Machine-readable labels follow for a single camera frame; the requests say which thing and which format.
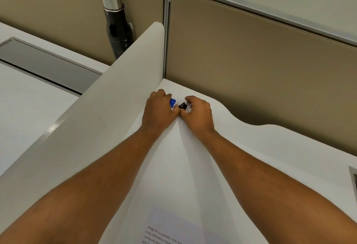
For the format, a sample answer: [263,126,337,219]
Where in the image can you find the white printed paper sheets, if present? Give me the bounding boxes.
[98,113,269,244]

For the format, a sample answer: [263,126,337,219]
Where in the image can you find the grey desk cable grommet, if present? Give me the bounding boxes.
[348,165,357,200]

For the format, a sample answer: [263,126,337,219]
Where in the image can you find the white desk divider panel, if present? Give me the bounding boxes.
[0,22,165,236]

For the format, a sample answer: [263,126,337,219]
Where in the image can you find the person's left hand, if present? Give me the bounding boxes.
[142,89,181,131]

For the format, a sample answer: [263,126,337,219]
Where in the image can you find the person's left forearm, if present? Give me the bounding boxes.
[0,126,168,244]

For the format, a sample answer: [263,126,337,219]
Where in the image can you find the person's right hand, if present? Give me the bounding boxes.
[178,96,215,134]

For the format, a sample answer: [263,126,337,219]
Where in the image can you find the tan cubicle partition panel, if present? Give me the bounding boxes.
[0,0,168,66]
[165,0,357,156]

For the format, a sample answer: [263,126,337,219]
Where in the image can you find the person's right forearm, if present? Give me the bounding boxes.
[195,130,357,244]

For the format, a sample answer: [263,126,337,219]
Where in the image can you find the black metal water bottle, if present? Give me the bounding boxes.
[99,0,136,60]

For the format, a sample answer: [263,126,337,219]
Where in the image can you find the grey desk cable tray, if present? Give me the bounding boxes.
[0,37,103,97]

